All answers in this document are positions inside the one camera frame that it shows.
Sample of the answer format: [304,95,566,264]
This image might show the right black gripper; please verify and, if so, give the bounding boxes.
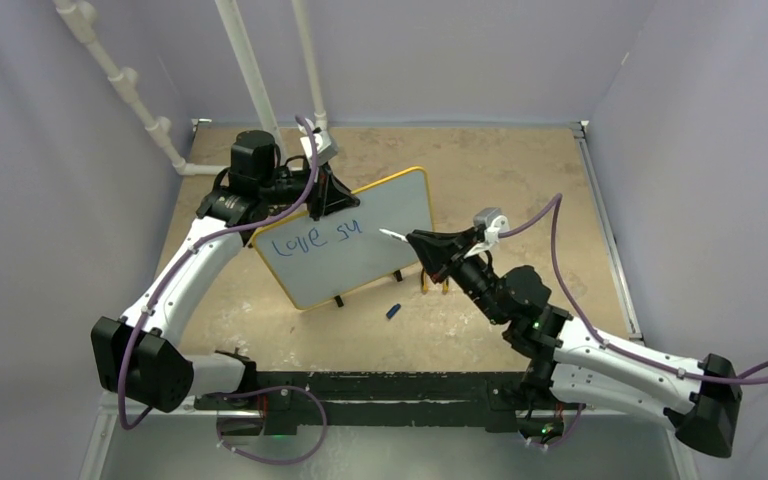
[408,227,507,325]

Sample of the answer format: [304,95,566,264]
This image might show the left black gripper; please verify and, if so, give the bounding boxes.
[261,159,360,222]

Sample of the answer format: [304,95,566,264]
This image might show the blue whiteboard marker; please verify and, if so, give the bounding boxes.
[379,228,408,243]

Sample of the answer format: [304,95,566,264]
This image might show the yellow framed whiteboard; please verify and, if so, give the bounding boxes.
[251,166,434,310]

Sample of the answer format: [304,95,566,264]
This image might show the blue marker cap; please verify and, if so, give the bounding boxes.
[386,304,401,320]

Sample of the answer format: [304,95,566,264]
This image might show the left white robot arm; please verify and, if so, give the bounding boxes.
[90,126,360,413]

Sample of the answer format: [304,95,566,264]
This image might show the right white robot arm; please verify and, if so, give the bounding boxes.
[406,228,742,458]

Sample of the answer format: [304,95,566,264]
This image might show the yellow handled pliers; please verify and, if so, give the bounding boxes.
[420,268,450,295]

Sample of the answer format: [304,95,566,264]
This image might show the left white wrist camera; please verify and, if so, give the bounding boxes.
[299,130,339,164]

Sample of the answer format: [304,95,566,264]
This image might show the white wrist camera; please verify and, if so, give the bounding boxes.
[299,130,339,164]
[473,207,510,252]

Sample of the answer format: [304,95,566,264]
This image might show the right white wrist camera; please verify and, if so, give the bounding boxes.
[473,207,510,252]

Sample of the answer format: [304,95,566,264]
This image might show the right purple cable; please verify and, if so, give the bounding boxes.
[497,193,768,387]

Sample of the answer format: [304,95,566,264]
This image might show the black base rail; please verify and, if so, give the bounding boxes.
[194,371,557,435]

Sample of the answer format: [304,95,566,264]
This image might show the aluminium frame rail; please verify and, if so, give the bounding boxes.
[569,121,644,343]

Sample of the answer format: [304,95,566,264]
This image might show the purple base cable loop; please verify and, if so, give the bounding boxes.
[214,386,329,466]

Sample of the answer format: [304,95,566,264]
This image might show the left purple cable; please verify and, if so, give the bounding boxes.
[117,115,320,432]

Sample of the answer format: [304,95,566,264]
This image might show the white pvc pipe frame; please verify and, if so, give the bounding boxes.
[53,1,293,177]

